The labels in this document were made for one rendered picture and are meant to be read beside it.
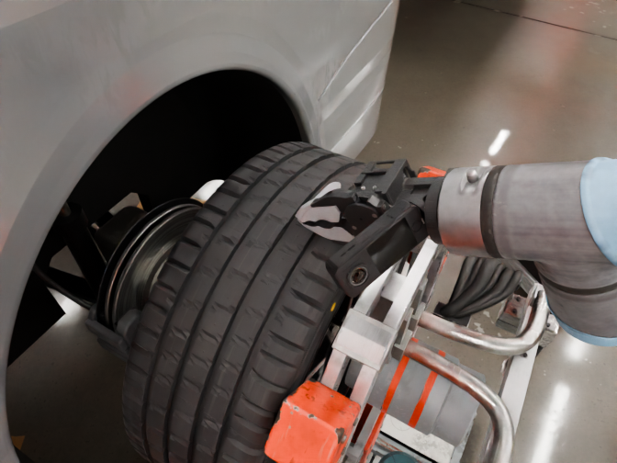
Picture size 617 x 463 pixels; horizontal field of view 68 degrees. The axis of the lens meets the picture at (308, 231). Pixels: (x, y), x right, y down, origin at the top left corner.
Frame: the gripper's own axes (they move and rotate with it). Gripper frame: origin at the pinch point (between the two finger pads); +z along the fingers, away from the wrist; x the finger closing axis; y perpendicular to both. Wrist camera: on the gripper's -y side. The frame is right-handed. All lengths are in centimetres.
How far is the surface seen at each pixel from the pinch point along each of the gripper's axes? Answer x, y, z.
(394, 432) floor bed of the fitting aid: -109, 12, 35
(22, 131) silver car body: 26.6, -15.8, 8.6
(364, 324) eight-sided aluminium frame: -11.6, -6.6, -8.0
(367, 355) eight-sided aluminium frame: -13.4, -9.6, -9.3
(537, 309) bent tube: -32.8, 14.7, -20.1
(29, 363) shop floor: -51, -31, 152
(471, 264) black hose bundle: -24.8, 16.0, -11.2
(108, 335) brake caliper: -10.1, -20.4, 39.4
